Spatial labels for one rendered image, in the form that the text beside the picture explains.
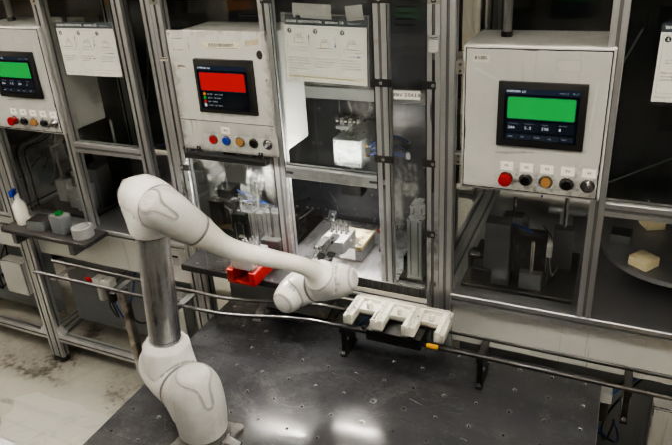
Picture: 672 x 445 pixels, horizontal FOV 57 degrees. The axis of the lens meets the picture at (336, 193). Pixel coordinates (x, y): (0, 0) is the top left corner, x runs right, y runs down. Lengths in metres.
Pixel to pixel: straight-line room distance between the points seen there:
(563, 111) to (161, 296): 1.31
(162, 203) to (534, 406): 1.35
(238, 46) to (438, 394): 1.38
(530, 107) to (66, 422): 2.62
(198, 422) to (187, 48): 1.29
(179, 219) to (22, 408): 2.13
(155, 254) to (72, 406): 1.76
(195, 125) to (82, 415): 1.67
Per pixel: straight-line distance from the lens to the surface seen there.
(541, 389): 2.31
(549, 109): 1.93
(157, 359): 2.10
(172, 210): 1.72
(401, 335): 2.22
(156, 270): 1.96
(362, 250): 2.49
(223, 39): 2.30
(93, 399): 3.57
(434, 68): 2.01
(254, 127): 2.33
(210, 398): 1.99
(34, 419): 3.59
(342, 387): 2.27
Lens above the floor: 2.18
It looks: 24 degrees down
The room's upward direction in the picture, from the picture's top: 4 degrees counter-clockwise
